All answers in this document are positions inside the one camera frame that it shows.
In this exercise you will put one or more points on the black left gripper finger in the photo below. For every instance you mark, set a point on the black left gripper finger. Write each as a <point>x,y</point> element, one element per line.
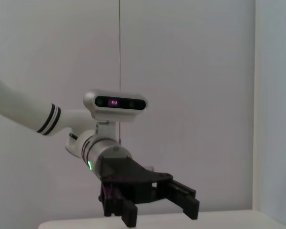
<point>189,207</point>
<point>129,214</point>

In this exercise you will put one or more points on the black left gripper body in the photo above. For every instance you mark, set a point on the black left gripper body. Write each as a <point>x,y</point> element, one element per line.
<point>124,176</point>

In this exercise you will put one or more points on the silver left camera mount bracket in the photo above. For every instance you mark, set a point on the silver left camera mount bracket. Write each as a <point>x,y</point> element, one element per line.
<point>107,132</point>

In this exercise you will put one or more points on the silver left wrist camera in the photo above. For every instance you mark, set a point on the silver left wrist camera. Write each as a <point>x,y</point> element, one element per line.
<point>102,114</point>

